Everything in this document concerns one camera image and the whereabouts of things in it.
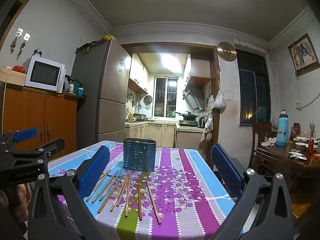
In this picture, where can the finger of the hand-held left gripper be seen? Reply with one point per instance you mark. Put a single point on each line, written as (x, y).
(50, 148)
(25, 133)

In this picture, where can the red rounded object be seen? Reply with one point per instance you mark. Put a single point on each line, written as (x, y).
(18, 68)

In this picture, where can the person's left forearm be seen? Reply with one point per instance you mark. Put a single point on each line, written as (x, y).
(10, 226)

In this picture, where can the wooden side table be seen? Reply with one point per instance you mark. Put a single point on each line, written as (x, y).
(282, 160)

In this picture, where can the black wok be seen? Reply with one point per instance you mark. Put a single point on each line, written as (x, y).
(187, 116)

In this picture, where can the dark wooden chair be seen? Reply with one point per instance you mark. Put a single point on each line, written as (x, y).
(262, 132)

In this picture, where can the steel range hood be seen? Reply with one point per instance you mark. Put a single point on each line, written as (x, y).
(192, 98)

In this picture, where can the wall cabinet above hood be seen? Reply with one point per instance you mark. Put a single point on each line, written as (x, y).
(200, 70)

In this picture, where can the gas stove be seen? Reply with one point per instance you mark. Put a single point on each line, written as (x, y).
(187, 123)

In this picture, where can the black alarm clock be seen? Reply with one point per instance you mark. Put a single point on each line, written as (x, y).
(37, 53)

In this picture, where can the set of wooden chopsticks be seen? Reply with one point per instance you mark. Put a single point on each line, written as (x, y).
(127, 195)

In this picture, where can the blue thermos flask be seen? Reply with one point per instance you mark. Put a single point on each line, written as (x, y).
(282, 130)

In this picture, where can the dark room window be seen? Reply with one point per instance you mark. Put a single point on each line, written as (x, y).
(253, 92)

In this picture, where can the orange wooden cabinet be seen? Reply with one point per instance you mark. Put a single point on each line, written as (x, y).
(57, 120)

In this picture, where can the beige wall cabinets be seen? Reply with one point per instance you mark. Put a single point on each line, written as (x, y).
(137, 72)

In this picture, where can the steel electric kettle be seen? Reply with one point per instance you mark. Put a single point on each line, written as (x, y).
(202, 123)

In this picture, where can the round wall strainer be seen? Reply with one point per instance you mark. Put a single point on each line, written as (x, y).
(147, 100)

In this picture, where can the yellow bag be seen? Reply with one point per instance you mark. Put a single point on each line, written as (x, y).
(108, 37)

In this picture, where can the hanging bags at doorway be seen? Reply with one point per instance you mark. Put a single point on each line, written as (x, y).
(207, 130)

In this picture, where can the white patterned bowl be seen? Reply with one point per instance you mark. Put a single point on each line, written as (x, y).
(299, 140)
(300, 146)

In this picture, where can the blue perforated utensil holder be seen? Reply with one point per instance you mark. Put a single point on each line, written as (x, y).
(138, 155)

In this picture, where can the framed elephant picture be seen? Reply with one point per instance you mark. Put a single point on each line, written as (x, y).
(303, 55)

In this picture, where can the crumpled white cloth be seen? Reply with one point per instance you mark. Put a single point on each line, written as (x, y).
(268, 142)

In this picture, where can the white microwave oven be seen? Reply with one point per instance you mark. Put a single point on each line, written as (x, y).
(42, 73)

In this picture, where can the silver refrigerator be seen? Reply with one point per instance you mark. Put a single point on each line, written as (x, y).
(110, 85)

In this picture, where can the beige kitchen base cabinets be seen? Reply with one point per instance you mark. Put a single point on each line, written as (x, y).
(155, 132)

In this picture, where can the floral striped tablecloth table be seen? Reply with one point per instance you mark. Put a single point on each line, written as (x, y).
(175, 180)

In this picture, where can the person's left hand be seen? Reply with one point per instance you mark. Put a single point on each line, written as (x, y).
(21, 200)

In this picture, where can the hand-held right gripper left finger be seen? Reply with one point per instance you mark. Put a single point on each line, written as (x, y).
(95, 172)

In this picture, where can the kitchen ceiling light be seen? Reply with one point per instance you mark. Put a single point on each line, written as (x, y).
(172, 60)

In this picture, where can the barred kitchen window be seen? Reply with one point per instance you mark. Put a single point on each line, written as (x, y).
(165, 97)

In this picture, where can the green container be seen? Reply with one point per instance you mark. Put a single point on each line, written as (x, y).
(77, 83)

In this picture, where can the white hanging plastic bag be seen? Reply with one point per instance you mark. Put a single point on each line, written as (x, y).
(220, 101)

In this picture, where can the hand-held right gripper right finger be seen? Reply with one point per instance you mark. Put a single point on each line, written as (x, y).
(226, 171)

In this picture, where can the white pill bottle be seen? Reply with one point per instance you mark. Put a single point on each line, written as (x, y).
(71, 87)

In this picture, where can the red jar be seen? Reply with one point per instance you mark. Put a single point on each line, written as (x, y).
(295, 131)

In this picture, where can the wall hook with keys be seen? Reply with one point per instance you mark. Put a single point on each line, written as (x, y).
(26, 37)
(18, 33)

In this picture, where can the grey rice cooker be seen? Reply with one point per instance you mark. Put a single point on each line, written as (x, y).
(139, 117)

